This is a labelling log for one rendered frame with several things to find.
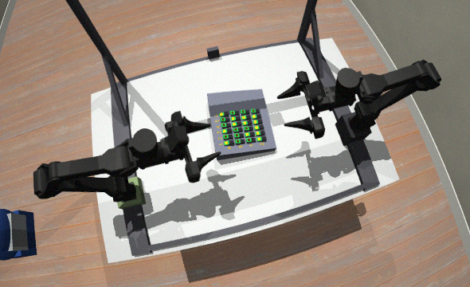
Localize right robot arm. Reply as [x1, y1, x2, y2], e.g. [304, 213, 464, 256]
[33, 120, 190, 202]

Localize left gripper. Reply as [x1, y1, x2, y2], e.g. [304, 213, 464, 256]
[277, 71, 338, 139]

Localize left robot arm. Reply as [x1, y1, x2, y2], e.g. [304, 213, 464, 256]
[307, 60, 441, 133]

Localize black metal support frame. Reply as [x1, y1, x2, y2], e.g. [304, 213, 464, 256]
[65, 0, 323, 127]

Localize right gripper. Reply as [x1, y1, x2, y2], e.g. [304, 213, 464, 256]
[158, 111, 221, 183]

